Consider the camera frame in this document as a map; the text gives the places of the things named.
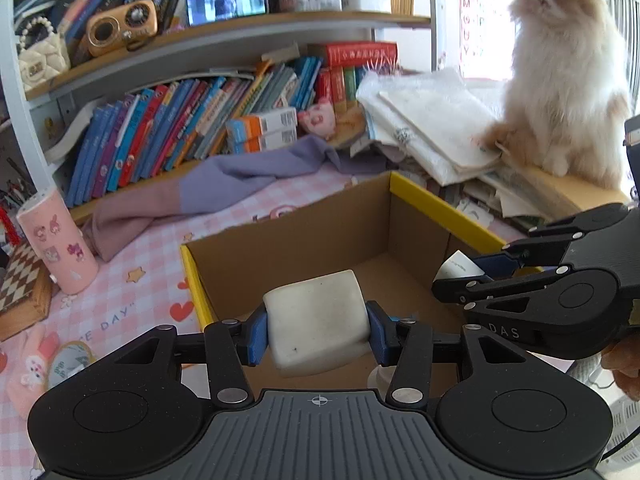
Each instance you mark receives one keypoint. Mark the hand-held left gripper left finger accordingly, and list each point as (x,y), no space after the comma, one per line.
(257,335)

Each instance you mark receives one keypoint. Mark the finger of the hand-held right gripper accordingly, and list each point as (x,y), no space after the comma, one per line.
(500,290)
(497,264)

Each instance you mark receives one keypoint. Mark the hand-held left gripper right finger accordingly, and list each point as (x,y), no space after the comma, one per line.
(376,335)

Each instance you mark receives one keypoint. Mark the cream foam sponge block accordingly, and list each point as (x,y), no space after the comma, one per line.
(315,320)

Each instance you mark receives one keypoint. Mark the yellow cardboard box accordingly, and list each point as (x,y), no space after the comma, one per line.
(300,245)

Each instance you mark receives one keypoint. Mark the yellow tape roll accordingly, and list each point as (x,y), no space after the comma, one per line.
(67,360)

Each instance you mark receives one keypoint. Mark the pink bunny plush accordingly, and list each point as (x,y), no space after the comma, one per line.
(32,370)

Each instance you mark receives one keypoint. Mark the pink cartoon cylinder container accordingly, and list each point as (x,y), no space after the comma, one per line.
(55,245)

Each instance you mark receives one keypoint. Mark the person's right hand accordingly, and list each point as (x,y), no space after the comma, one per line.
(625,365)

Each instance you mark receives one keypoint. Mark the pile of papers and bags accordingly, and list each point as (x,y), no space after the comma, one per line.
(530,185)

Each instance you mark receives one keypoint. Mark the purple pink cloth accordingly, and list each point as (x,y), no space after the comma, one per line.
(210,185)

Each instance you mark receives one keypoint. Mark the fluffy orange white cat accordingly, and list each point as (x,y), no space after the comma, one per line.
(555,85)

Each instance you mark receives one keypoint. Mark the orange white carton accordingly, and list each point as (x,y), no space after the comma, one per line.
(265,122)
(270,142)

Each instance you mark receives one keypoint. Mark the pink pig plush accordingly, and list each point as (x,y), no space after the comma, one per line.
(316,119)

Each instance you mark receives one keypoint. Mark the row of colourful books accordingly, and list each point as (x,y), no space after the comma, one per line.
(175,125)

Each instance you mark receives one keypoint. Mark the wooden chessboard box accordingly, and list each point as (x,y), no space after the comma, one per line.
(22,285)

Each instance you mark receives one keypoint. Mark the slim red books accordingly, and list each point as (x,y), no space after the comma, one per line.
(332,87)

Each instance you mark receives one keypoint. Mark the thick red dictionary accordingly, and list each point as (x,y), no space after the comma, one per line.
(355,54)

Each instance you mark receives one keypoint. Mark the cluster of pens and brushes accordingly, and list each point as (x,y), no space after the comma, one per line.
(15,195)

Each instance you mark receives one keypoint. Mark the white bookshelf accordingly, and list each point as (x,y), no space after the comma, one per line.
(225,45)

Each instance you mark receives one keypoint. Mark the smartphone playing video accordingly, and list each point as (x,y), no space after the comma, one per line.
(227,4)

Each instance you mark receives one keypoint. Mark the gold retro radio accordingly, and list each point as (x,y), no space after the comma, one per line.
(120,27)

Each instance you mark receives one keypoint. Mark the cream quilted pearl handbag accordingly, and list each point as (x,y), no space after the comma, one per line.
(42,62)

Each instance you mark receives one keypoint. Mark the pink alphabet wall poster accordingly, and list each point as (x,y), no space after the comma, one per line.
(482,35)

